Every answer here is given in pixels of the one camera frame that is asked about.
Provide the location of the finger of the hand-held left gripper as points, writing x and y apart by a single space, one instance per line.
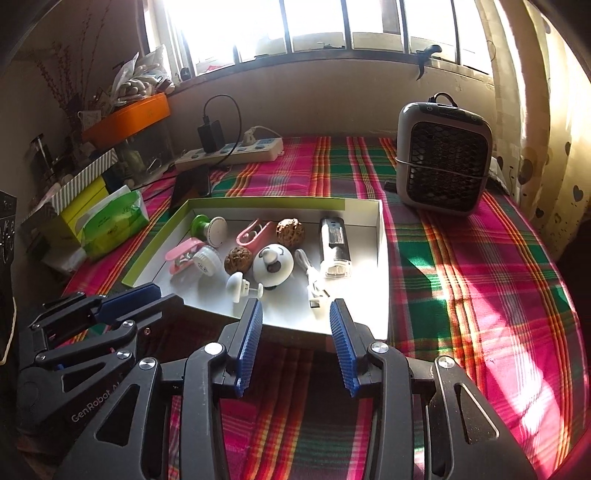
157 314
129 302

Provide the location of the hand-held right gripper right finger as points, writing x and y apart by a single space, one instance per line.
344 346

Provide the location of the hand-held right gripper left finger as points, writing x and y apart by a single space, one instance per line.
249 346

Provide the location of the white and green cardboard box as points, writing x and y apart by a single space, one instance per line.
286 309

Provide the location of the white mushroom-shaped knob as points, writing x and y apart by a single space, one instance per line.
238 286

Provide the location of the pink case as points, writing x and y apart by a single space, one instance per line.
182 254

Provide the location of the white panda-shaped gadget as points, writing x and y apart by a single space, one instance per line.
272 267

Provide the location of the brown walnut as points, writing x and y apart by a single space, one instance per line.
290 232
238 261

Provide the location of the green and white roller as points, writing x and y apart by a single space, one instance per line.
216 232

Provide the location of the black flashlight with clear tip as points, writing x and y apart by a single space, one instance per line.
336 244

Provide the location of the pink clip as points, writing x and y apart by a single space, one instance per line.
251 235

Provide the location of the green tissue pack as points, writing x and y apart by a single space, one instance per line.
115 221

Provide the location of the yellow box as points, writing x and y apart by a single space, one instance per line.
76 212

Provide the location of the plaid tablecloth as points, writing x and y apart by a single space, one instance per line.
461 300

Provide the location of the black smartphone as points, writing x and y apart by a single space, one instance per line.
187 187

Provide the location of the striped box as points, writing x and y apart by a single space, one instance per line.
87 173

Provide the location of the black speaker box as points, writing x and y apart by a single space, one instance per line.
7 230

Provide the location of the glass tank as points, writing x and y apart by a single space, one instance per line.
147 152

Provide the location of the dark metal pot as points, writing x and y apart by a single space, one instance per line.
40 152

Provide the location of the black charger adapter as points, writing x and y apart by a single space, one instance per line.
211 136

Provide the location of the orange box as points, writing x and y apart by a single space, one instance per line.
134 115

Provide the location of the white power strip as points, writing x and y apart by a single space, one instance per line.
263 147

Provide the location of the white plug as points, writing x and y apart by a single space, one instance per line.
250 137

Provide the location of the grey desktop fan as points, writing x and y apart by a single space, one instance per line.
443 161

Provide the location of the dried flower branches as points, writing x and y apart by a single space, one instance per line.
69 92

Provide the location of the white plastic bag pile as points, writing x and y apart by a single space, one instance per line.
138 78

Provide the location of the grey pointed device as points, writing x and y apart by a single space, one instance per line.
501 173

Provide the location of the heart pattern curtain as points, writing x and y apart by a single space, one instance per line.
545 161

